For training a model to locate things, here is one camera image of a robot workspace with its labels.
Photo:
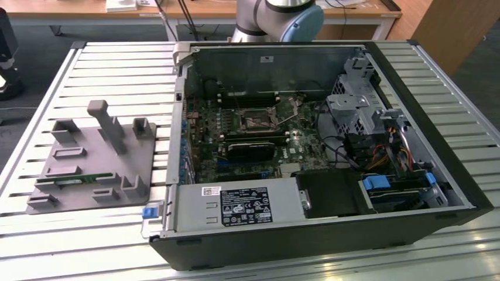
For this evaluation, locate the disk bay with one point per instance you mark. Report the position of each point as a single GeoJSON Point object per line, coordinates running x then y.
{"type": "Point", "coordinates": [398, 199]}

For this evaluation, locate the black PC case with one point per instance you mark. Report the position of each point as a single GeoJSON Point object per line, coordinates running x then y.
{"type": "Point", "coordinates": [273, 248]}

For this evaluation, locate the small silver heatsink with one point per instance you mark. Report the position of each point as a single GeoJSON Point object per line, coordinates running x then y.
{"type": "Point", "coordinates": [290, 169]}

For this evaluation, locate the blue case latch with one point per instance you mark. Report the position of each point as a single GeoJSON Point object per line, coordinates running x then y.
{"type": "Point", "coordinates": [149, 212]}

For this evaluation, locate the wooden cabinet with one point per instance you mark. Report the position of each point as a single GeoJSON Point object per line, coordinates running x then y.
{"type": "Point", "coordinates": [456, 29]}

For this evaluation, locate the black graphics card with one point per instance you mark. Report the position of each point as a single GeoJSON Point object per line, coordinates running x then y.
{"type": "Point", "coordinates": [249, 152]}

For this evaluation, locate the wooden desk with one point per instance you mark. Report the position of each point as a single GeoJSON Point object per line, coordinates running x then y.
{"type": "Point", "coordinates": [58, 8]}

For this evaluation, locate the grey parts rack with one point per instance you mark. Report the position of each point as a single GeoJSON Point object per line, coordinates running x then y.
{"type": "Point", "coordinates": [97, 164]}

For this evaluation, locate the green RAM stick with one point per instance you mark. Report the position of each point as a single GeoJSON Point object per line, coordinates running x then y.
{"type": "Point", "coordinates": [85, 177]}

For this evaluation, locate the CPU socket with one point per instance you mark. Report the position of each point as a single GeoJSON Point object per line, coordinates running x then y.
{"type": "Point", "coordinates": [257, 120]}

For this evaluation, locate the silver power supply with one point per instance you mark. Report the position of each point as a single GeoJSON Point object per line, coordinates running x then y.
{"type": "Point", "coordinates": [194, 210]}

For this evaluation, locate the blue plastic tab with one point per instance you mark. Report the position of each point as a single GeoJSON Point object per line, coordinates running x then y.
{"type": "Point", "coordinates": [430, 179]}

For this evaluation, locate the metal locking lever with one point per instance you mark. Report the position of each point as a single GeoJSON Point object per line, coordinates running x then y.
{"type": "Point", "coordinates": [286, 120]}

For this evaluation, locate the white papers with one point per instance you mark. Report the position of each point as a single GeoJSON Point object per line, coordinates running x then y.
{"type": "Point", "coordinates": [350, 3]}

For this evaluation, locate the green motherboard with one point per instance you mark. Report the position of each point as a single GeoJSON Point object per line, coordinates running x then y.
{"type": "Point", "coordinates": [210, 164]}

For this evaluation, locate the black plastic shroud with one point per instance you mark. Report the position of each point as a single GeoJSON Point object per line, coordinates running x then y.
{"type": "Point", "coordinates": [332, 190]}

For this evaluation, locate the white box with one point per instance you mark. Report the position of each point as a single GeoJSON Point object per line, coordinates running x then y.
{"type": "Point", "coordinates": [120, 5]}

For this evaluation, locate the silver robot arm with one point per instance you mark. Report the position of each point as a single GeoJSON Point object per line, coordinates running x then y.
{"type": "Point", "coordinates": [253, 14]}

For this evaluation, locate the blue disk carrier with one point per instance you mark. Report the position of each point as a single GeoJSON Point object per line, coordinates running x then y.
{"type": "Point", "coordinates": [376, 182]}

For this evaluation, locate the black RAM slot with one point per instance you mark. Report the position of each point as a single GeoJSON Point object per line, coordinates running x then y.
{"type": "Point", "coordinates": [253, 96]}
{"type": "Point", "coordinates": [253, 134]}
{"type": "Point", "coordinates": [253, 103]}
{"type": "Point", "coordinates": [253, 137]}
{"type": "Point", "coordinates": [253, 142]}

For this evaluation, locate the silver drive cage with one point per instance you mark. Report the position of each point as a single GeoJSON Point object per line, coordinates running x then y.
{"type": "Point", "coordinates": [350, 102]}

